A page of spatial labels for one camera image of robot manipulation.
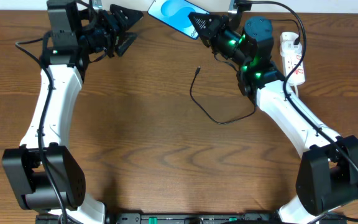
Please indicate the white USB charger plug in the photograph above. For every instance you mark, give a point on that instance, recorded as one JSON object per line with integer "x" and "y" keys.
{"x": 290, "y": 44}

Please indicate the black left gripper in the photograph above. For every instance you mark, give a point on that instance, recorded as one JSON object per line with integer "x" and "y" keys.
{"x": 113, "y": 33}

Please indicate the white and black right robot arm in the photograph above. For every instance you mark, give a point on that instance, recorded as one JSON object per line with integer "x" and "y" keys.
{"x": 328, "y": 174}

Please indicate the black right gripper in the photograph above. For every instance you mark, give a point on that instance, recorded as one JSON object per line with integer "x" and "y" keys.
{"x": 217, "y": 25}

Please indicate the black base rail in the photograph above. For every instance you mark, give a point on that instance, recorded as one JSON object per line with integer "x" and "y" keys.
{"x": 136, "y": 218}

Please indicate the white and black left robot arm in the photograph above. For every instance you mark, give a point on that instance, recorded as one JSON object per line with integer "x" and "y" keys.
{"x": 42, "y": 172}

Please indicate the blue screen Galaxy smartphone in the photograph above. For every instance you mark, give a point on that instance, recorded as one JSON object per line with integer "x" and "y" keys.
{"x": 174, "y": 13}

